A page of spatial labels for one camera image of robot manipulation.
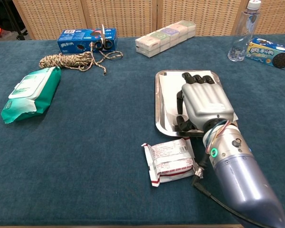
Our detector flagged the blue Oreo cookie box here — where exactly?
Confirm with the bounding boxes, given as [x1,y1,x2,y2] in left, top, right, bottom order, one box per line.
[57,28,118,54]

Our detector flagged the blue carpet table cover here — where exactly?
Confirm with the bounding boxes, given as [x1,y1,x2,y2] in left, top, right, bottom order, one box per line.
[0,33,285,227]

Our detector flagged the braided beige rope bundle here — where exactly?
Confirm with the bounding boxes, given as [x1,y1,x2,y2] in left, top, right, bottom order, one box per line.
[38,42,124,76]

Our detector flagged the red white snack packet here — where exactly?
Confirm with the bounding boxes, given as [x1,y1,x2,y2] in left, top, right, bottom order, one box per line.
[141,137,200,188]

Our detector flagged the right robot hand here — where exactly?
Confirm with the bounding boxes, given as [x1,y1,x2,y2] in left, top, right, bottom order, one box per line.
[174,72,238,133]

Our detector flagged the black tripod stand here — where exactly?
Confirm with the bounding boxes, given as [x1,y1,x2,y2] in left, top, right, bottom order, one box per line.
[1,0,28,41]

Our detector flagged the clear plastic water bottle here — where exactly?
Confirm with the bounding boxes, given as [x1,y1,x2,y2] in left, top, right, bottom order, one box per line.
[227,0,262,63]

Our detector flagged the black handled scissors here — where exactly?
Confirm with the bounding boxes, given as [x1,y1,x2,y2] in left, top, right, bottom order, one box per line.
[92,23,114,51]

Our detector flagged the silver metal tray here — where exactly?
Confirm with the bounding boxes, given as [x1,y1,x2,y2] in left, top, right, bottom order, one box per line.
[154,69,239,138]

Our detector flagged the wooden rattan folding screen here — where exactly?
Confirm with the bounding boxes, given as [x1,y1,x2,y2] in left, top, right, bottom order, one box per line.
[12,0,285,40]

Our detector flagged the green wet wipes pack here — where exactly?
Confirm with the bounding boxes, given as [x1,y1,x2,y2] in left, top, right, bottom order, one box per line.
[0,66,62,125]

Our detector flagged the pocket tissue multipack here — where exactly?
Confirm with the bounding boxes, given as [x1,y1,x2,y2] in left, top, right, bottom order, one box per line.
[134,20,197,58]

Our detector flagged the long Oreo box with face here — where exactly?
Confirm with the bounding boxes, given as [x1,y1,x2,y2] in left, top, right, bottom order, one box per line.
[245,37,285,73]

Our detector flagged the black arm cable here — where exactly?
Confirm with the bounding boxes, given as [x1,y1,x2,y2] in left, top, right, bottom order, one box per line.
[191,152,277,228]

